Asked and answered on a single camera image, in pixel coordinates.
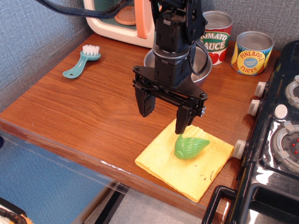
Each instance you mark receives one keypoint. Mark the green plastic toy vegetable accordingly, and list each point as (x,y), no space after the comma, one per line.
(189,147)

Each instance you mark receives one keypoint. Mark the pineapple slices can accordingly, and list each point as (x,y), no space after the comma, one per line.
(251,52)

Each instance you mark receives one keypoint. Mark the white stove knob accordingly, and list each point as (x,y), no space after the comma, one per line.
(239,149)
(253,107)
(260,89)

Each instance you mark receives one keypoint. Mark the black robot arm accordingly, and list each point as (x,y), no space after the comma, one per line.
(179,24)

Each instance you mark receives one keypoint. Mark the yellow folded cloth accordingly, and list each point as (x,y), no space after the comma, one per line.
(190,177)

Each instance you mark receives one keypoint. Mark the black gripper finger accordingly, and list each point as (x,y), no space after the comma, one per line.
(145,100)
(185,117)

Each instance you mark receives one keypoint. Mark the black toy stove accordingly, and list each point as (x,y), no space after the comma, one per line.
(268,180)

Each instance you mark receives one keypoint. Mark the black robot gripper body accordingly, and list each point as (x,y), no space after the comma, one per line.
(170,79)

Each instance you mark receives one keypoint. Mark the tomato sauce can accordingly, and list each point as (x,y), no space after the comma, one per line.
(217,35)

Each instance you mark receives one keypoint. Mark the teal dish brush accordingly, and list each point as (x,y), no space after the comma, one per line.
(89,53)

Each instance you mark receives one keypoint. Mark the stainless steel bowl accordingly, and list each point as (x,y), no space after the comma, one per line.
(202,65)

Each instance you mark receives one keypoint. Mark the orange toy plate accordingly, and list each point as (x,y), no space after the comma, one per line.
(126,16)

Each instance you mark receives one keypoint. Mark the teal toy microwave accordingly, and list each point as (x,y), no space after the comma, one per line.
(141,34)

